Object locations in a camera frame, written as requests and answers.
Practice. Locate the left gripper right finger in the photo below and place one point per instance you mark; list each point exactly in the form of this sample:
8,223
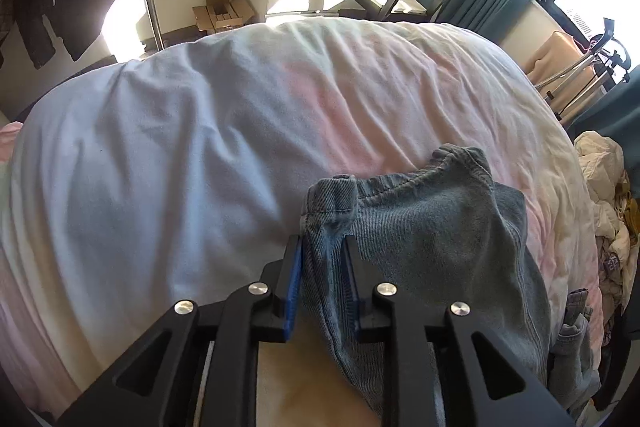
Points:
442,366

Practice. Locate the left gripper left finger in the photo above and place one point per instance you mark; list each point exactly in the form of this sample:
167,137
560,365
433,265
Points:
197,365

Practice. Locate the blue denim jeans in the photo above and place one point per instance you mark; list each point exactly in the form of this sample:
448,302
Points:
445,233

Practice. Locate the pastel tie-dye duvet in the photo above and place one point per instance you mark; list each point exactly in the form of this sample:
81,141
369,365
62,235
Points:
179,177

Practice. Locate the mustard yellow garment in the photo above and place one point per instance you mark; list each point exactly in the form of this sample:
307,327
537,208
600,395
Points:
628,208

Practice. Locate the cream puffer jacket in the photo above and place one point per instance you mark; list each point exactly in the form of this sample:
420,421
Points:
602,162

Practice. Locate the teal right curtain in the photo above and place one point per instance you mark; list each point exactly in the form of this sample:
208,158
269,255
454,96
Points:
617,115

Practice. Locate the peach sweater on rack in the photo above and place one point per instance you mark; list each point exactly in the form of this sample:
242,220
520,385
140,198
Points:
560,66

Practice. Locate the cardboard box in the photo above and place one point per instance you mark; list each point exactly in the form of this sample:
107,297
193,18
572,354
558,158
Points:
223,15

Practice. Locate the camera tripod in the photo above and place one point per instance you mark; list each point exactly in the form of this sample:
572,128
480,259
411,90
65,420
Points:
606,52

